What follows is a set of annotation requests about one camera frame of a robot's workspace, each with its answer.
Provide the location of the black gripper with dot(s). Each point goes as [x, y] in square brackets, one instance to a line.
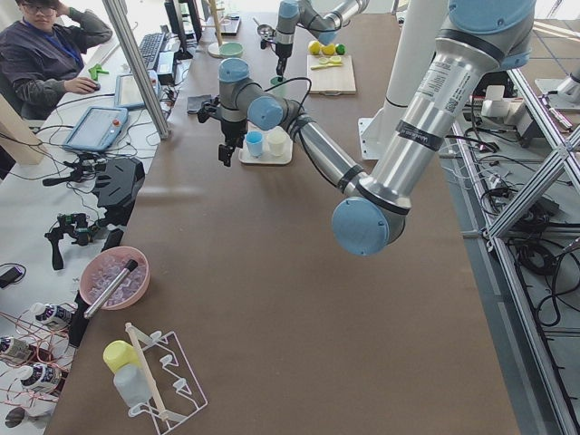
[231, 132]
[282, 53]

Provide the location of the green cup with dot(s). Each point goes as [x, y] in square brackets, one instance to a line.
[274, 81]

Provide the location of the blue cup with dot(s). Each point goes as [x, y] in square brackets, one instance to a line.
[254, 143]

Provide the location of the cream white cup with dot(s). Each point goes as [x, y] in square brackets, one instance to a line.
[276, 140]

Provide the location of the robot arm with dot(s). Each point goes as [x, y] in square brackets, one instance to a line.
[324, 28]
[446, 47]

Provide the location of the beige rabbit tray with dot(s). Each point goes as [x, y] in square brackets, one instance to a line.
[266, 158]

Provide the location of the yellow plastic knife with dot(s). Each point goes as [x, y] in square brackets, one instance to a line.
[324, 66]

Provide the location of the yellow lemon near board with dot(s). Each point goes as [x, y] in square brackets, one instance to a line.
[314, 47]

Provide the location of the steel scoop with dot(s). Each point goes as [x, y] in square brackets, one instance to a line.
[266, 33]

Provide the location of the yellow lemon front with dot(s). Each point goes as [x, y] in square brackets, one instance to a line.
[328, 50]

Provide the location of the green bowl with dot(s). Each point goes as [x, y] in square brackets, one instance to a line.
[231, 50]

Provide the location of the lemon slice lower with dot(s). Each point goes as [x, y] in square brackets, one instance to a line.
[335, 60]

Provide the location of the bamboo cutting board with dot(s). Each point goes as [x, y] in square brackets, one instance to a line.
[332, 81]

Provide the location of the grey cloth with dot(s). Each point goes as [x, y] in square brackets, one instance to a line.
[195, 103]

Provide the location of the green lime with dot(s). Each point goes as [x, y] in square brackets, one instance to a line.
[340, 49]

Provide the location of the wooden stand base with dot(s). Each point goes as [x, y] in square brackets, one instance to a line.
[213, 26]

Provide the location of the black device on desk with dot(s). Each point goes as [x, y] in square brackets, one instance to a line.
[117, 182]

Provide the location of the blue teach pendant far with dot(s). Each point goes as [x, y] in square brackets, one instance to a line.
[127, 94]

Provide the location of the blue teach pendant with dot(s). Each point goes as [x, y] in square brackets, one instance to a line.
[97, 129]
[127, 94]

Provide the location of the blue teach pendant near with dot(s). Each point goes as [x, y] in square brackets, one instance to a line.
[97, 129]

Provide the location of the black keyboard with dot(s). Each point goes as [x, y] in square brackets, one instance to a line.
[150, 47]

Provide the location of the pink bowl with ice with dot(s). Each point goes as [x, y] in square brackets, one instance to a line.
[106, 267]

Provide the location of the person in dark jacket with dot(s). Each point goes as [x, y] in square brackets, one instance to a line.
[41, 54]

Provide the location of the yellow cup on rack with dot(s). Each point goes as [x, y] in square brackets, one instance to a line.
[118, 354]

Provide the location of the white cup drying rack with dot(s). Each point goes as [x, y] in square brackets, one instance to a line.
[176, 393]

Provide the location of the clear cup on rack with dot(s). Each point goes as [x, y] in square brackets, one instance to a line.
[131, 385]

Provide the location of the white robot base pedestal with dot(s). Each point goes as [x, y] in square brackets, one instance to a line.
[389, 90]

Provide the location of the aluminium frame post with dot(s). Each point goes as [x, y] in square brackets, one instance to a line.
[117, 15]

